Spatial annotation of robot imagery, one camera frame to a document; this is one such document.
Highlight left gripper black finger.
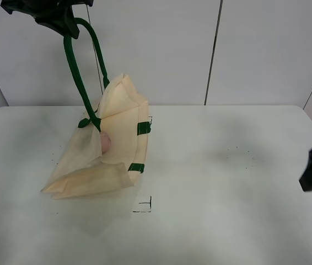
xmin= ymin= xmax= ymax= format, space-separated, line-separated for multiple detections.
xmin=51 ymin=18 xmax=79 ymax=39

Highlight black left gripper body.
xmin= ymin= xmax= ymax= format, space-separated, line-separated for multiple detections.
xmin=1 ymin=0 xmax=94 ymax=25

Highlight pink peach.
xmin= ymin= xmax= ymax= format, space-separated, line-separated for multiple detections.
xmin=100 ymin=131 xmax=111 ymax=154

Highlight cream linen bag green handles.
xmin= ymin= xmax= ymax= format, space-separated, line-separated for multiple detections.
xmin=42 ymin=18 xmax=152 ymax=199

